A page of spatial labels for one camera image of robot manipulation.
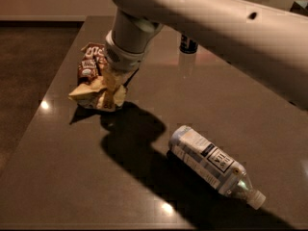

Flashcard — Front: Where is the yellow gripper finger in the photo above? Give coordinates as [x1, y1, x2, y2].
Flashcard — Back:
[102, 67, 125, 110]

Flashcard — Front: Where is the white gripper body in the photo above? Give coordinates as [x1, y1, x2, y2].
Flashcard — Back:
[104, 30, 148, 71]

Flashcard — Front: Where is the brown chip bag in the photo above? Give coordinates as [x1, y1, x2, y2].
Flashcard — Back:
[68, 42, 127, 112]

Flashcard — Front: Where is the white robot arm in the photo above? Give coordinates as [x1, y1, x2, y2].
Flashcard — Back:
[105, 0, 308, 110]

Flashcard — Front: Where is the blue plastic bottle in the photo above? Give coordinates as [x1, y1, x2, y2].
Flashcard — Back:
[168, 125, 266, 210]

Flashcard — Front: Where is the dark blue soda can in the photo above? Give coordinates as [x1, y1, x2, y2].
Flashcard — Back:
[179, 35, 198, 54]

